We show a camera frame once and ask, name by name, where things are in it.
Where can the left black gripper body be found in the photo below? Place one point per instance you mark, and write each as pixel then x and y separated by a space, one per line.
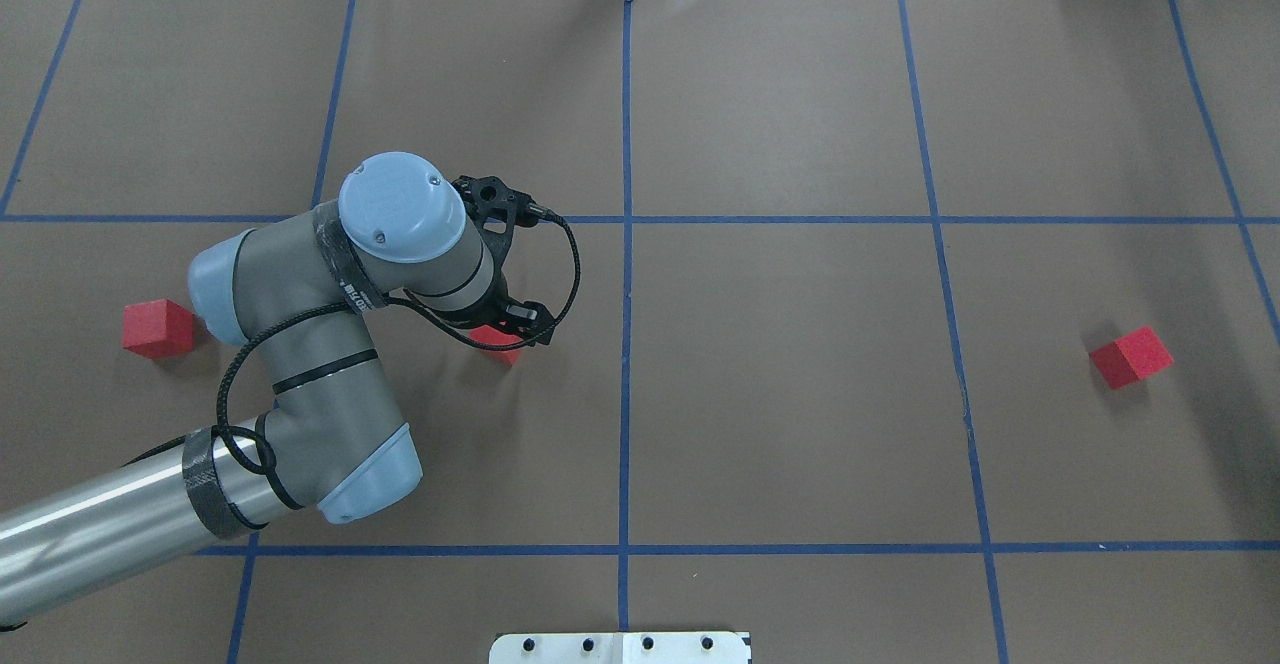
pixel 468 313

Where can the red block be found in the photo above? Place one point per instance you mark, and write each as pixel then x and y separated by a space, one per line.
pixel 497 345
pixel 1131 358
pixel 158 329

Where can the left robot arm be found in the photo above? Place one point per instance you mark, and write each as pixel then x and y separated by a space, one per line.
pixel 304 416

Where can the white pedestal base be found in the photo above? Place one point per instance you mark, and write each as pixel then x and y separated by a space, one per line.
pixel 623 647

